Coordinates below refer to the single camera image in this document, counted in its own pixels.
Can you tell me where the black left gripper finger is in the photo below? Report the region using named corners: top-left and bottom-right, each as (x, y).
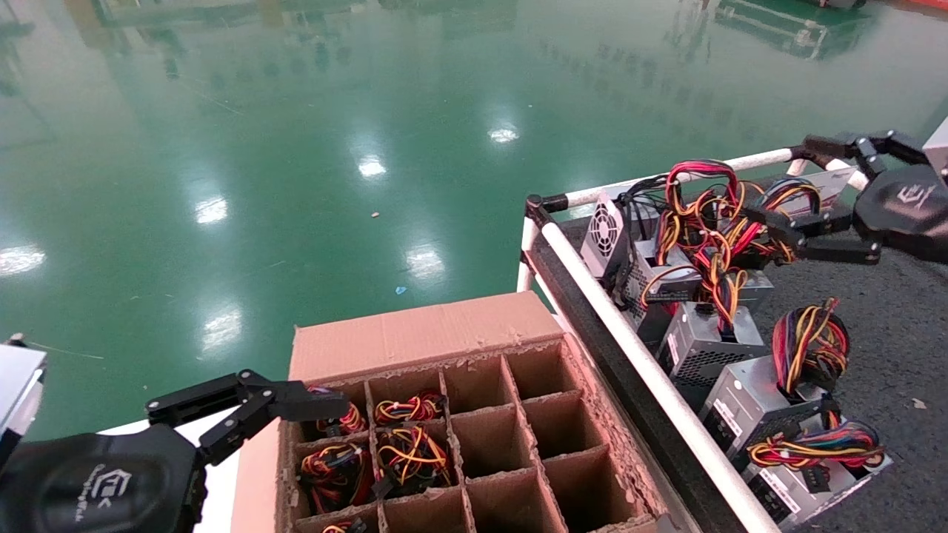
top-left (145, 370), bottom-right (350, 467)

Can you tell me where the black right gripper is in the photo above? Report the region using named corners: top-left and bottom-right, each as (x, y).
top-left (743, 130), bottom-right (948, 267)

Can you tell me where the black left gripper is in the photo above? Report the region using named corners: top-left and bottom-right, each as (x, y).
top-left (0, 426), bottom-right (208, 533)

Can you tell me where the brown cardboard divider box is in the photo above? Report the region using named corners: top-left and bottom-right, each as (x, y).
top-left (231, 290), bottom-right (701, 533)

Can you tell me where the clear acrylic label sign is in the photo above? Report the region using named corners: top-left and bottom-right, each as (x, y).
top-left (804, 167), bottom-right (854, 217)

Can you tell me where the silver power supply with fan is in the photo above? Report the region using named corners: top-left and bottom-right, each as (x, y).
top-left (580, 159), bottom-right (745, 286)

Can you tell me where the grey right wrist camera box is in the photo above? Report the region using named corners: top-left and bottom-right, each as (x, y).
top-left (921, 115), bottom-right (948, 178)

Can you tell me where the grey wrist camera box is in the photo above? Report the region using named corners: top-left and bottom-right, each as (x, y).
top-left (0, 335), bottom-right (48, 469)
top-left (921, 115), bottom-right (948, 178)

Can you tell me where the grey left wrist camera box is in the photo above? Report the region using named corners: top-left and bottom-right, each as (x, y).
top-left (0, 335), bottom-right (48, 469)

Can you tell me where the silver power supply with wires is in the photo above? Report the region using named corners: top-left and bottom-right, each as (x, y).
top-left (655, 268), bottom-right (770, 412)
top-left (743, 420), bottom-right (895, 530)
top-left (698, 298), bottom-right (852, 471)

